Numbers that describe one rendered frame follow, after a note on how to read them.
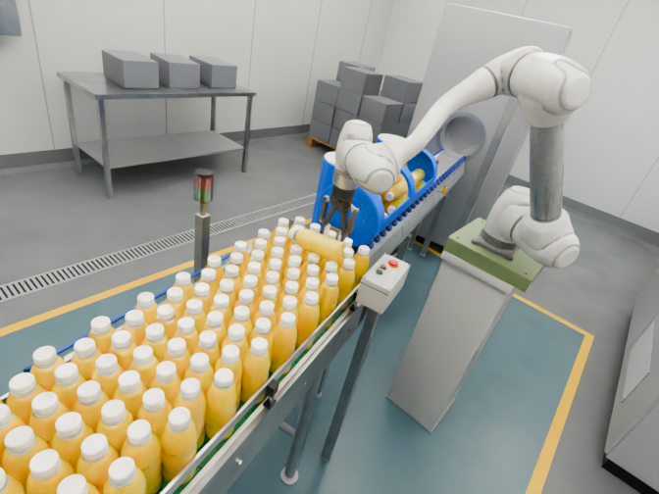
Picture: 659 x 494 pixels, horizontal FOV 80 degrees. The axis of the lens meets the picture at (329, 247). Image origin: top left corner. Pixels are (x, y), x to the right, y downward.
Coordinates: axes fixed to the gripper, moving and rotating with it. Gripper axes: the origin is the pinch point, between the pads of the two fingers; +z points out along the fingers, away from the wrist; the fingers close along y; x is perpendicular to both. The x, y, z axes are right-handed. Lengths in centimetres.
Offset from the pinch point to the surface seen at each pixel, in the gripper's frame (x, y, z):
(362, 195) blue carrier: -23.0, 1.4, -9.2
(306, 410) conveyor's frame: 23, -15, 60
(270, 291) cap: 37.5, -0.7, 1.9
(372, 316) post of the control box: 4.6, -23.3, 19.9
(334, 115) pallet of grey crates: -387, 200, 55
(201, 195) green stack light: 22.9, 40.2, -7.7
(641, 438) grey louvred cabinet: -81, -152, 81
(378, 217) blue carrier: -23.3, -7.1, -3.1
